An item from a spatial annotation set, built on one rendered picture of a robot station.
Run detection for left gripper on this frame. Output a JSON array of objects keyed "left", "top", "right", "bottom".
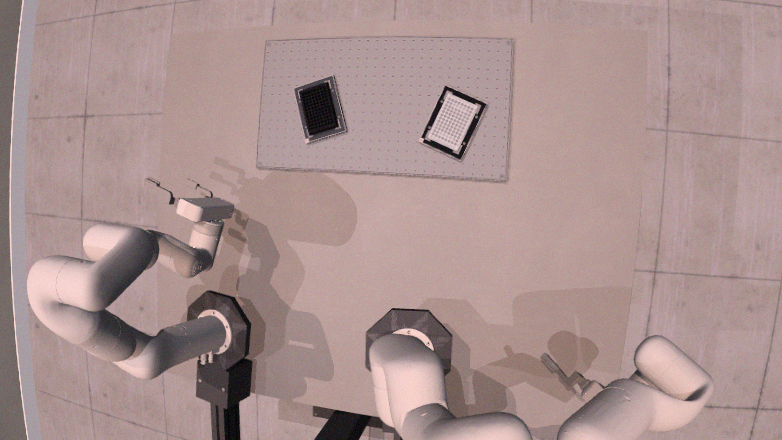
[{"left": 144, "top": 177, "right": 234, "bottom": 226}]

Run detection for black rectangular frame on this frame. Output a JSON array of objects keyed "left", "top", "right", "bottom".
[{"left": 419, "top": 85, "right": 488, "bottom": 161}]

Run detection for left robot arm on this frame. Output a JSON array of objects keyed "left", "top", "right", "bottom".
[{"left": 27, "top": 222, "right": 233, "bottom": 380}]

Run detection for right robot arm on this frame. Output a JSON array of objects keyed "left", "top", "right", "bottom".
[{"left": 369, "top": 328, "right": 714, "bottom": 440}]

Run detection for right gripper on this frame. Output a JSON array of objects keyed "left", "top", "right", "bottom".
[{"left": 540, "top": 353, "right": 605, "bottom": 403}]

